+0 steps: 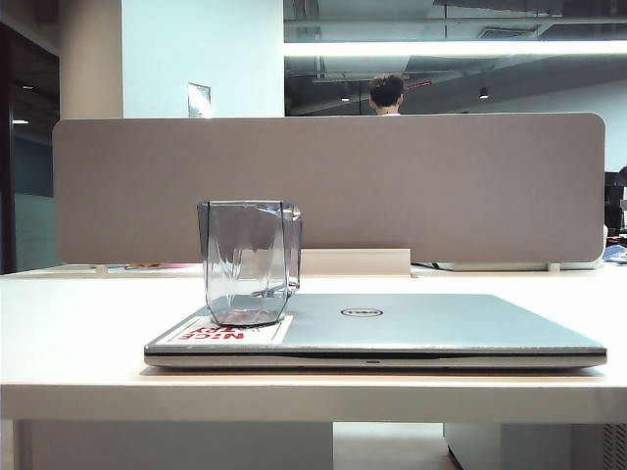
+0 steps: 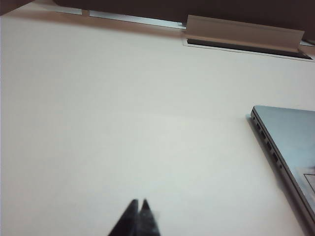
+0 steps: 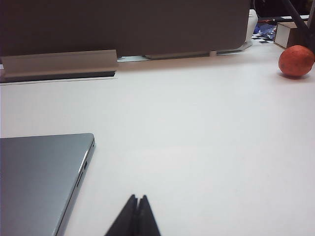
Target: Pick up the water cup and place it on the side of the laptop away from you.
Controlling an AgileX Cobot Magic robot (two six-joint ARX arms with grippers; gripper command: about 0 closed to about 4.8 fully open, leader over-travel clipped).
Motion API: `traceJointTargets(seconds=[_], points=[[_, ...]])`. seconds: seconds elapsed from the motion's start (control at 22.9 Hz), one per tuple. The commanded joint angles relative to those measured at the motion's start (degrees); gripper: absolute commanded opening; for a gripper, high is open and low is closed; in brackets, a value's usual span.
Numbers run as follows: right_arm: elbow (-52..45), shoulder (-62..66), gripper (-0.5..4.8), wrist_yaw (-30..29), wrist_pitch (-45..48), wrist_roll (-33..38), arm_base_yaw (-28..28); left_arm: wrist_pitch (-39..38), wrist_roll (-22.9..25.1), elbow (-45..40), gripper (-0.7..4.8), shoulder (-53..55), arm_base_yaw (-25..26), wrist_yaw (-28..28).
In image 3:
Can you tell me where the beige desk partition screen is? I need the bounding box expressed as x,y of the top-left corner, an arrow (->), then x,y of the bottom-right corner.
0,0 -> 251,59

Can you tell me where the white cardboard box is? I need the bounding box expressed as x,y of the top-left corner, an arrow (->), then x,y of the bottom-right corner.
273,20 -> 311,49

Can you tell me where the beige cable tray lid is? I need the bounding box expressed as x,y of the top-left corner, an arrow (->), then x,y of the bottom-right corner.
0,49 -> 119,80

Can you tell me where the blue patterned cloth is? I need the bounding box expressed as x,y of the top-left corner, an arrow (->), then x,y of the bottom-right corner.
253,21 -> 279,37

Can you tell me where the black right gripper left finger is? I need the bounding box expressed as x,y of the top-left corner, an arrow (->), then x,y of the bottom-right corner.
104,194 -> 138,236

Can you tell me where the black tripod leg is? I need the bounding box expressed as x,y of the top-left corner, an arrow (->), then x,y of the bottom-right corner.
282,0 -> 315,54

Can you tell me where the orange fruit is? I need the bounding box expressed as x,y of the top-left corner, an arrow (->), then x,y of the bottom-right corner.
278,45 -> 315,77

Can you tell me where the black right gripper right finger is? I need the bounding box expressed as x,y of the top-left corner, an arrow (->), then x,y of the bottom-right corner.
135,195 -> 162,236

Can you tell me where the grey Dell laptop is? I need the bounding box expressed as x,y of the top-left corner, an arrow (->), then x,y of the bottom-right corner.
0,133 -> 96,236

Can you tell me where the black white checkerboard sheet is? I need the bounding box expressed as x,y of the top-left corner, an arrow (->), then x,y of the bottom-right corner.
251,31 -> 277,45

